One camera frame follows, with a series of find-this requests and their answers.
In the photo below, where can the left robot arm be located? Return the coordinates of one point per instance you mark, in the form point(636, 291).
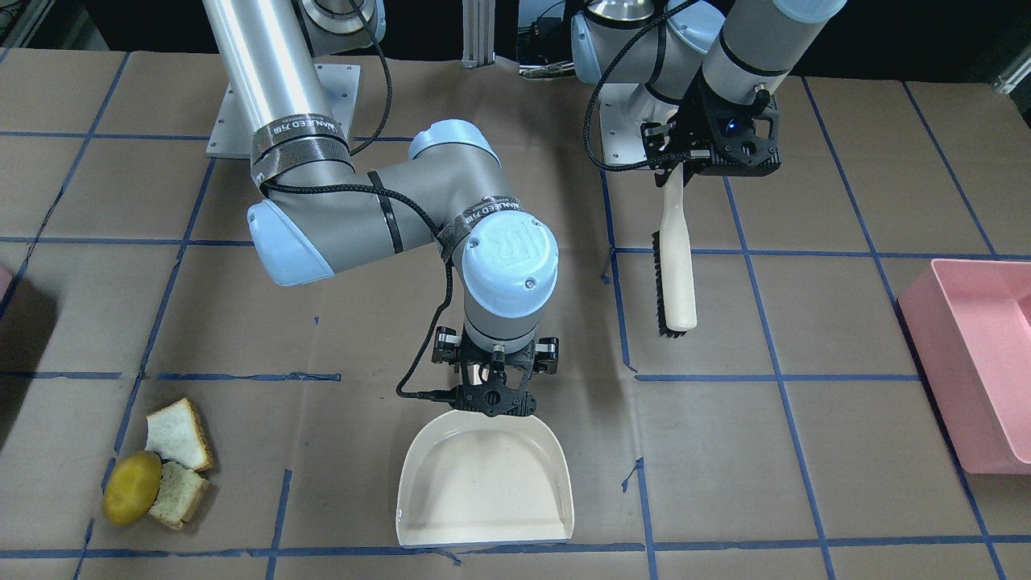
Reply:
point(683, 84)

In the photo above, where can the cream brush with black bristles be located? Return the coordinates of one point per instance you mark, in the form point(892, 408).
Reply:
point(675, 289)

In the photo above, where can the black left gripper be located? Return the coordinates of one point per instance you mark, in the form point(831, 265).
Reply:
point(694, 122)

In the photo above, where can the cream plastic dustpan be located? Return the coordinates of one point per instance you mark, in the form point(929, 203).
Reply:
point(469, 479)

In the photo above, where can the aluminium frame post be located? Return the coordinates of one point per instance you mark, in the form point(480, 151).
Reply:
point(478, 33)

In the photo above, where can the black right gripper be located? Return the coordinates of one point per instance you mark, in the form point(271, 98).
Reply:
point(445, 349)

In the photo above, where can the yellow lemon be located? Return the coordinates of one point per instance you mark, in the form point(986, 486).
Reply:
point(132, 488)

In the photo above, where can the pink plastic bin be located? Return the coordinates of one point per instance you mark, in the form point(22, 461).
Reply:
point(969, 321)

